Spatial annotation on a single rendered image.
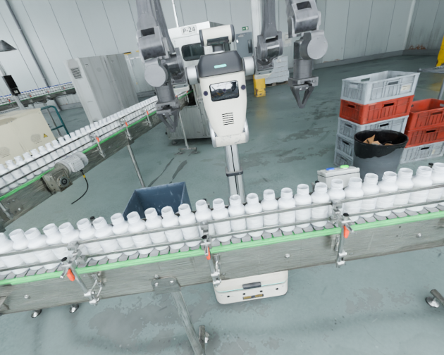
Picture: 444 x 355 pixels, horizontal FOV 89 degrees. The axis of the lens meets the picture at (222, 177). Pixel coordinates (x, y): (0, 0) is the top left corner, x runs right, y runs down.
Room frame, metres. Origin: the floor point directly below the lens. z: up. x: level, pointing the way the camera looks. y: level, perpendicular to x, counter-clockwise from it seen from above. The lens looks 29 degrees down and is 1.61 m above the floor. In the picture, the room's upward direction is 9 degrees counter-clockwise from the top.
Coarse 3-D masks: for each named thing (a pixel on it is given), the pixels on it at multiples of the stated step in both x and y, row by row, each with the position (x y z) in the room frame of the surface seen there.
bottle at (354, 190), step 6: (354, 180) 0.65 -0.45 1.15; (360, 180) 0.63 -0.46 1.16; (348, 186) 0.64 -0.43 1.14; (354, 186) 0.62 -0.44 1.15; (360, 186) 0.62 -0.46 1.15; (348, 192) 0.62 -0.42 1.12; (354, 192) 0.61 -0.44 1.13; (360, 192) 0.61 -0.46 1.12; (348, 198) 0.62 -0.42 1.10; (348, 204) 0.61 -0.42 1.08; (354, 204) 0.60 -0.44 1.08; (360, 204) 0.61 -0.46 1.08; (348, 210) 0.61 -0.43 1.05; (354, 210) 0.60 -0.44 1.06; (354, 216) 0.60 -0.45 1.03
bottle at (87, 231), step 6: (78, 222) 0.65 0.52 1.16; (84, 222) 0.66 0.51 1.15; (84, 228) 0.63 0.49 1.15; (90, 228) 0.64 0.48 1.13; (84, 234) 0.63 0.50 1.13; (90, 234) 0.63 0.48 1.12; (90, 246) 0.62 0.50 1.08; (96, 246) 0.62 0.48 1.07; (90, 252) 0.62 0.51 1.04; (96, 252) 0.62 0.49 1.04; (102, 252) 0.63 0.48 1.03; (96, 258) 0.62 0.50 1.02; (102, 258) 0.62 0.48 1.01
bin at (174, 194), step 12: (144, 192) 1.20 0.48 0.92; (156, 192) 1.20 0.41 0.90; (168, 192) 1.20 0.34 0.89; (180, 192) 1.20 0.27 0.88; (132, 204) 1.10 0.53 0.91; (144, 204) 1.21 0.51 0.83; (156, 204) 1.20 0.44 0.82; (168, 204) 1.20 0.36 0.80; (180, 204) 1.20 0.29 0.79; (144, 216) 1.19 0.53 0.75
